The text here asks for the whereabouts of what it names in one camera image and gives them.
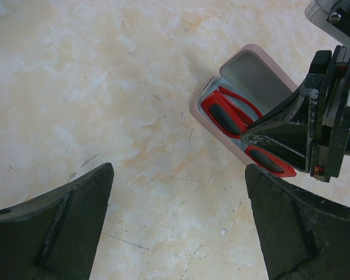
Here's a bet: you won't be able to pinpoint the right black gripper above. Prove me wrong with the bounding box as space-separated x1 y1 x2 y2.
241 42 350 183

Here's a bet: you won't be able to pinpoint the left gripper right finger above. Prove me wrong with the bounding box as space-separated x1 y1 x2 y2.
245 164 350 279

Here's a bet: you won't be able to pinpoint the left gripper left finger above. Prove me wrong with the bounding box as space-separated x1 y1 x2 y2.
0 163 114 279

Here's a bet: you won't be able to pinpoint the pink glasses case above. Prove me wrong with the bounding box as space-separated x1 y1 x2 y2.
190 44 298 165

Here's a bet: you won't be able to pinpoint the red sunglasses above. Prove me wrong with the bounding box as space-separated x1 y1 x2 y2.
201 85 296 177

